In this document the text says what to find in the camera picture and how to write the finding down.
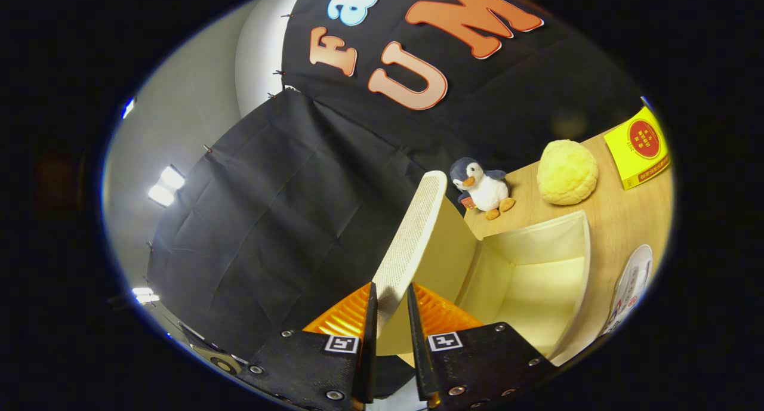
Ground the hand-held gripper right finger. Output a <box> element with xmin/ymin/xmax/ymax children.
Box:
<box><xmin>407</xmin><ymin>282</ymin><xmax>559</xmax><ymax>411</ymax></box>

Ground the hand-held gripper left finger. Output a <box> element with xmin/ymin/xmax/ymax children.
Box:
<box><xmin>239</xmin><ymin>282</ymin><xmax>378</xmax><ymax>411</ymax></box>

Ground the cream fabric storage box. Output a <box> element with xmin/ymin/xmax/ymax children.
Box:
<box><xmin>372</xmin><ymin>171</ymin><xmax>593</xmax><ymax>367</ymax></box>

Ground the white canvas shoe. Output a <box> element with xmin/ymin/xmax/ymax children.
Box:
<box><xmin>599</xmin><ymin>244</ymin><xmax>654</xmax><ymax>338</ymax></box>

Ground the penguin plush toy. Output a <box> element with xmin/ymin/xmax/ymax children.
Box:
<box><xmin>449</xmin><ymin>157</ymin><xmax>516</xmax><ymax>221</ymax></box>

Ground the yellow round plush ball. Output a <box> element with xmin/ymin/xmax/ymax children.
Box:
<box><xmin>537</xmin><ymin>139</ymin><xmax>599</xmax><ymax>206</ymax></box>

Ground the yellow book with red circle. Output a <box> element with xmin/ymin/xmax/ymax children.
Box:
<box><xmin>603</xmin><ymin>106</ymin><xmax>671</xmax><ymax>190</ymax></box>

